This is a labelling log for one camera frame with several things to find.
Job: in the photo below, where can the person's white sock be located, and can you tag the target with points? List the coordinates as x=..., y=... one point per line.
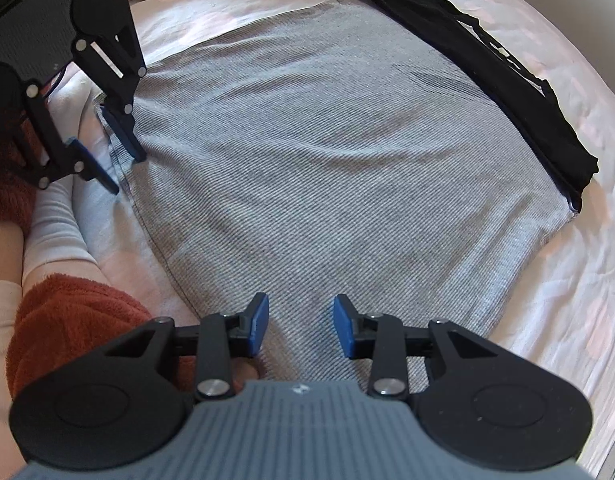
x=52, y=230

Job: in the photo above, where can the grey shirt with black sleeves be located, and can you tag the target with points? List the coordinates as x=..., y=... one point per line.
x=312, y=160

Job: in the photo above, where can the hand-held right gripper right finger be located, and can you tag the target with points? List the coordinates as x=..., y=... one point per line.
x=345, y=327

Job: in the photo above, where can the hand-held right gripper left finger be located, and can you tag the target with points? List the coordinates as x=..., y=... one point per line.
x=257, y=322

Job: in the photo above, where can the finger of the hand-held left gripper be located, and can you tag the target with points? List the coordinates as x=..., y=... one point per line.
x=125, y=132
x=95, y=165

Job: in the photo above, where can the person's rust fleece trousers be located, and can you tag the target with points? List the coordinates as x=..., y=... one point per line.
x=62, y=320

